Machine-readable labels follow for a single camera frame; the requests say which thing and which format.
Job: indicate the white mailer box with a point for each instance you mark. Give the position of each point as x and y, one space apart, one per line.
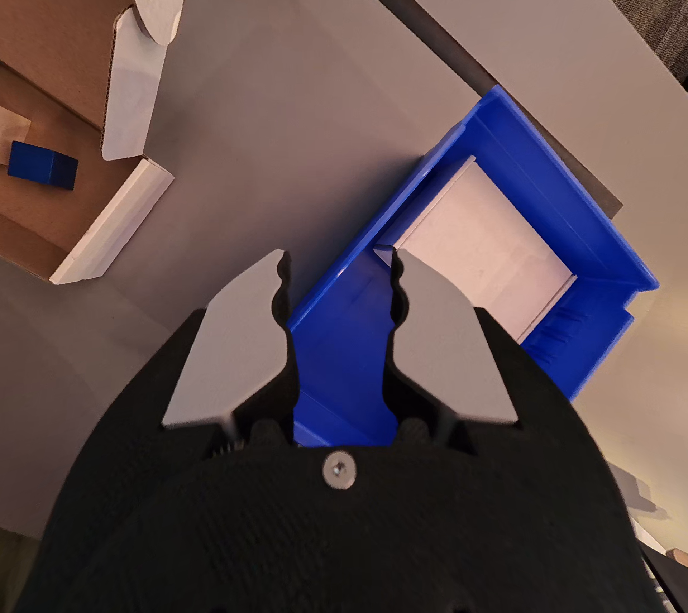
484 247

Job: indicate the cardboard mailer box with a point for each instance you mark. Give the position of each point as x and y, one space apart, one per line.
54 5

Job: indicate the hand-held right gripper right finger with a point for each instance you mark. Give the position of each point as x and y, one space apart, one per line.
449 349

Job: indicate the blue plastic bin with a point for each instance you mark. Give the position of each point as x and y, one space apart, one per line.
344 339

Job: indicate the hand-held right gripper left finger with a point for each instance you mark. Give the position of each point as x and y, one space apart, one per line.
231 349

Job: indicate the dark blue cube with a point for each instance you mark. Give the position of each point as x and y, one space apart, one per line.
43 166

